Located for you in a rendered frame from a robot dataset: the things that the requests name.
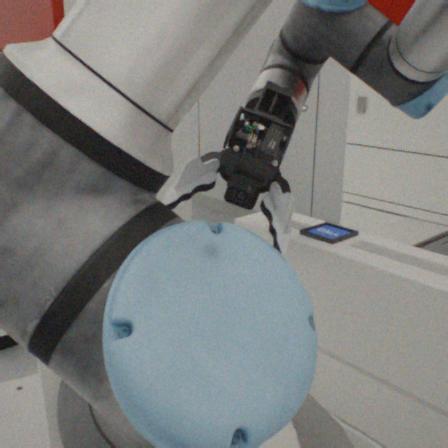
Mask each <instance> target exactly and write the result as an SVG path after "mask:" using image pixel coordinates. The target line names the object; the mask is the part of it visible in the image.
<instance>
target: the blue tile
mask: <svg viewBox="0 0 448 448"><path fill-rule="evenodd" d="M308 232H310V233H313V234H317V235H320V236H323V237H326V238H329V239H336V238H338V237H341V236H344V235H347V234H350V232H347V231H343V230H340V229H337V228H333V227H330V226H323V227H320V228H317V229H314V230H311V231H308Z"/></svg>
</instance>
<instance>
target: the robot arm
mask: <svg viewBox="0 0 448 448"><path fill-rule="evenodd" d="M272 1H273V0H76V2H75V3H74V5H73V6H72V7H71V9H70V10H69V12H68V13H67V14H66V16H65V17H64V19H63V20H62V21H61V23H60V24H59V26H58V27H57V28H56V30H55V31H54V33H53V34H52V35H51V37H49V38H46V39H44V40H41V41H32V42H23V43H14V44H7V45H6V47H5V48H4V49H3V50H2V52H1V53H0V328H1V329H2V330H4V331H5V332H6V333H7V334H8V335H9V336H11V337H12V338H13V339H14V340H15V341H16V342H18V343H19V344H20V345H21V346H22V347H23V348H25V349H26V350H27V351H28V352H29V353H32V354H33V355H34V356H35V357H37V358H38V359H39V360H40V361H41V362H42V363H44V364H45V365H46V366H47V367H48V368H49V369H50V370H51V371H53V372H54V373H55V374H56V375H57V376H58V377H60V378H61V382H60V387H59V392H58V399H57V421H58V429H59V433H60V437H61V440H62V443H63V446H64V448H257V447H258V446H259V445H261V444H262V443H263V442H264V441H266V440H268V439H269V438H271V437H272V436H274V435H275V434H276V433H278V432H279V431H280V430H281V429H282V428H283V427H284V426H286V424H287V423H288V422H289V421H290V420H291V419H292V418H293V417H294V415H295V414H296V413H297V411H298V410H299V408H300V407H301V405H302V403H303V401H304V400H305V398H306V396H307V393H308V391H309V389H310V386H311V383H312V380H313V377H314V373H315V368H316V362H317V352H318V337H317V334H316V328H315V323H314V318H313V314H314V311H313V307H312V304H311V301H310V298H309V296H308V293H307V291H306V289H305V287H304V285H303V283H302V281H301V279H300V277H299V276H298V274H297V272H296V271H295V269H294V268H293V267H292V265H291V264H290V263H289V261H288V260H287V259H286V258H285V257H284V256H285V254H286V251H287V249H288V246H289V244H290V239H291V220H292V216H293V213H294V209H295V202H294V198H293V196H292V194H291V189H290V186H289V183H288V181H287V180H286V179H284V178H283V177H282V175H281V172H280V169H279V168H280V166H281V164H282V161H283V159H284V156H285V154H286V151H287V148H288V146H289V143H290V140H291V138H292V135H293V133H294V130H295V126H296V124H297V122H298V121H299V118H300V115H301V113H303V112H307V110H308V106H307V105H305V102H306V99H307V97H308V94H309V92H310V89H311V86H312V84H313V82H314V79H315V78H316V76H317V74H318V73H319V71H320V69H321V68H322V66H323V65H324V63H325V62H326V60H327V59H328V58H329V57H331V58H332V59H333V60H334V61H336V62H337V63H338V64H340V65H341V66H342V67H344V68H345V69H346V70H347V71H349V72H350V73H351V74H353V75H354V76H356V77H357V78H359V79H360V80H362V81H363V82H364V83H366V84H367V85H368V86H369V87H371V88H372V89H373V90H375V91H376V92H377V93H378V94H380V95H381V96H382V97H384V98H385V99H386V100H387V101H389V102H390V105H391V106H392V107H394V108H398V109H399V110H401V111H402V112H404V113H405V114H406V115H408V116H409V117H411V118H412V119H421V118H423V117H425V116H426V115H427V114H428V113H430V112H431V110H432V109H433V108H434V107H435V106H436V105H437V104H438V103H439V102H440V101H442V100H443V99H444V98H445V96H446V95H447V94H448V0H417V1H416V2H415V4H414V5H413V7H412V8H411V10H410V11H409V12H408V14H407V15H405V17H404V18H403V20H402V21H401V23H400V24H399V25H397V24H395V23H394V22H393V21H391V20H390V19H389V18H387V17H386V16H385V15H384V14H382V13H381V12H380V11H378V10H377V9H376V8H374V7H373V6H372V5H370V4H369V3H368V2H367V1H368V0H295V2H294V4H293V6H292V8H291V11H290V13H289V15H288V17H287V19H286V21H285V23H284V25H283V27H282V28H281V30H280V32H279V34H278V36H277V37H276V38H275V39H274V41H273V42H272V44H271V46H270V49H269V52H268V55H267V57H266V60H265V62H264V64H263V66H262V68H261V70H260V73H259V74H258V76H257V78H256V80H255V82H254V84H253V86H252V88H251V91H250V93H249V95H248V97H247V100H246V106H245V108H244V107H241V106H240V108H239V110H238V112H237V114H236V116H235V118H234V120H233V122H232V124H231V126H230V129H229V131H228V133H227V135H226V138H225V142H224V146H223V149H224V150H222V151H221V152H210V153H207V154H205V155H204V156H202V157H201V158H199V157H194V158H192V159H190V160H188V161H187V162H186V163H185V165H184V166H183V169H182V171H181V173H180V175H179V178H178V180H177V181H176V182H175V183H174V184H173V185H172V187H171V188H170V189H169V190H168V191H167V193H166V194H165V196H164V198H163V200H162V202H161V201H159V200H158V199H157V194H158V193H159V191H160V190H161V188H162V187H163V186H164V185H165V183H166V182H167V181H168V180H169V178H170V177H171V175H172V174H173V173H174V170H175V169H174V162H173V155H172V147H171V139H172V134H173V132H174V131H175V129H176V128H177V127H178V126H179V124H180V123H181V122H182V120H183V119H184V118H185V116H186V115H187V114H188V112H189V111H190V110H191V109H192V107H193V106H194V105H195V103H196V102H197V101H198V99H199V98H200V97H201V95H202V94H203V93H204V92H205V90H206V89H207V88H208V85H209V84H210V83H211V81H212V80H213V79H214V78H215V76H216V75H217V74H218V72H219V71H220V70H221V68H222V67H223V66H224V64H225V63H226V62H227V61H228V59H229V58H230V57H231V55H232V54H233V53H234V51H235V50H236V49H237V47H238V46H239V45H240V44H241V42H242V41H243V40H244V38H245V37H246V36H247V34H248V33H249V32H250V31H251V29H252V28H253V27H254V25H255V24H256V23H257V21H258V20H259V19H260V17H261V16H262V15H263V14H264V12H265V11H266V10H267V8H268V7H269V6H270V3H271V2H272ZM241 114H244V119H241V120H240V118H241ZM228 142H229V143H228ZM227 145H228V147H229V148H226V147H227ZM218 173H220V176H221V178H222V179H223V180H224V181H226V182H227V189H226V192H225V196H224V199H225V201H226V202H227V203H230V204H233V205H235V206H238V207H241V208H243V209H246V210H253V209H254V207H255V206H256V203H257V200H258V198H259V195H260V194H263V193H266V192H268V194H267V195H266V196H265V197H264V198H263V200H262V202H261V205H260V208H261V211H262V213H263V215H264V216H265V217H266V218H267V219H268V221H269V224H270V225H269V232H270V234H271V235H272V237H273V242H274V243H273V245H272V244H271V243H269V242H267V241H265V240H264V239H262V238H261V237H259V236H258V235H256V234H254V233H252V232H251V231H248V230H246V229H244V228H242V227H239V226H236V225H233V224H230V223H225V222H222V223H220V224H219V225H214V224H209V223H208V222H206V221H204V220H199V221H190V222H185V221H184V220H183V219H182V218H180V217H179V216H178V215H177V214H176V213H174V212H173V211H172V210H173V209H175V208H176V207H177V206H178V205H179V204H180V203H181V202H184V201H188V200H190V199H191V198H192V197H193V196H194V195H195V194H197V193H199V192H208V191H210V190H212V189H214V188H215V184H216V181H217V174H218Z"/></svg>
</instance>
